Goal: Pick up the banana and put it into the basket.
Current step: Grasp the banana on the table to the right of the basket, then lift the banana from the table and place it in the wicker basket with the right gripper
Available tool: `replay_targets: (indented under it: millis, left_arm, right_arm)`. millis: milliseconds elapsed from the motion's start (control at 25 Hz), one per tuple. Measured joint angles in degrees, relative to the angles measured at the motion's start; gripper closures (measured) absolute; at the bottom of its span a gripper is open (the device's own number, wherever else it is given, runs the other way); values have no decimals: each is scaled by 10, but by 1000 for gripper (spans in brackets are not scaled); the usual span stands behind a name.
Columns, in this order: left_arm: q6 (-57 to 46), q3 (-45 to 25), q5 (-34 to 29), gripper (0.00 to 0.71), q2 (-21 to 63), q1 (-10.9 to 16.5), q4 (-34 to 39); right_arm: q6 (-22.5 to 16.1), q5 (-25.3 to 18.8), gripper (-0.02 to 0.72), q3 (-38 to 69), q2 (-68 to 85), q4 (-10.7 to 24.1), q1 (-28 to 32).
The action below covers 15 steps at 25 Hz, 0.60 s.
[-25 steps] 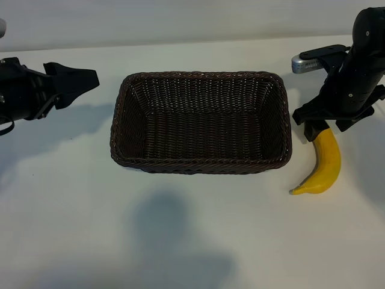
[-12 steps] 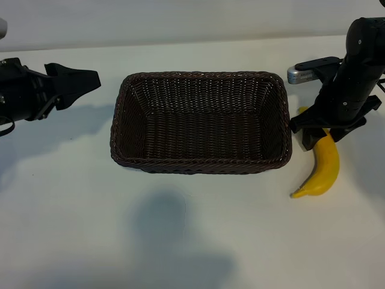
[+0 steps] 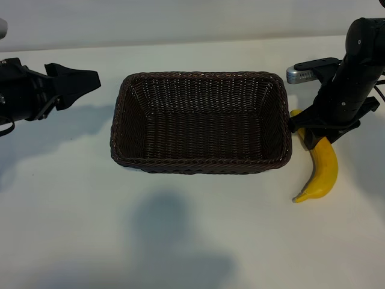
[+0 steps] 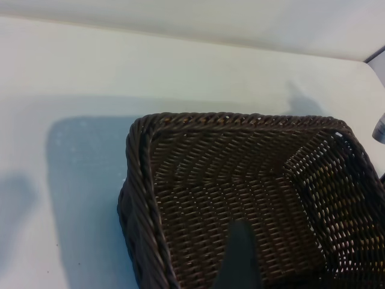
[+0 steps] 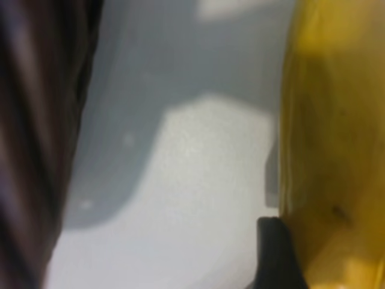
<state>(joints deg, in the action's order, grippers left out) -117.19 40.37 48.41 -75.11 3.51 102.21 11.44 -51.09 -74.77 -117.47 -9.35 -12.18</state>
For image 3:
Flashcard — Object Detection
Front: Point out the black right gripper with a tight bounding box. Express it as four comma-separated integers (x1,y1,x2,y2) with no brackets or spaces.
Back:
288,93,380,151

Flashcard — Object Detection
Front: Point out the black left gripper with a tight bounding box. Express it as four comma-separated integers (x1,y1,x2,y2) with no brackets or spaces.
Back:
0,58,101,122

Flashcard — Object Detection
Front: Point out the yellow banana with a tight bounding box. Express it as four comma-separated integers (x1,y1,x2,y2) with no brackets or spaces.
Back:
289,109,339,203

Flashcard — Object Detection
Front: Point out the dark brown wicker basket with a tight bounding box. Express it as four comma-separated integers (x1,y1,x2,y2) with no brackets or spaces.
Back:
109,70,293,175

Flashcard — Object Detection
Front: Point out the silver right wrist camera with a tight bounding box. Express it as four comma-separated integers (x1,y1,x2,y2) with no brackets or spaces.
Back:
285,66,320,85

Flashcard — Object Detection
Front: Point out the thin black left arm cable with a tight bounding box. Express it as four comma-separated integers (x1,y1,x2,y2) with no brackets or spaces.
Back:
0,118,16,138

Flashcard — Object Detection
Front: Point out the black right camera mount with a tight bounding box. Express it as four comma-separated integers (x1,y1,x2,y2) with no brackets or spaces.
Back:
294,58,342,76

